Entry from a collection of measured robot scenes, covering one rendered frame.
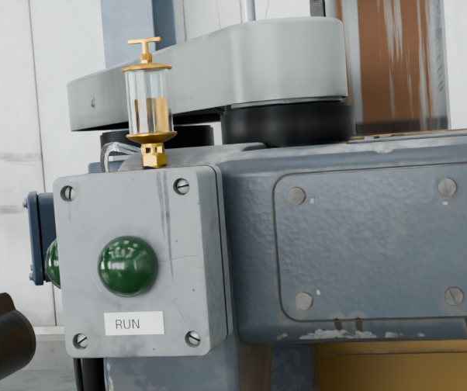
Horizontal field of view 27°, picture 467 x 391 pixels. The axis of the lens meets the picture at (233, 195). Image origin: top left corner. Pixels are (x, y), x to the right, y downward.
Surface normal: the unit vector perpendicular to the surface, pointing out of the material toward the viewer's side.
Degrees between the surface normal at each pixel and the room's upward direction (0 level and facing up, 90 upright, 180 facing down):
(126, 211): 90
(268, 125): 90
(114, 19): 90
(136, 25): 90
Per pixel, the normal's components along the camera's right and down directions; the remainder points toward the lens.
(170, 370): -0.25, 0.07
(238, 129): -0.76, 0.09
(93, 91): -0.91, 0.09
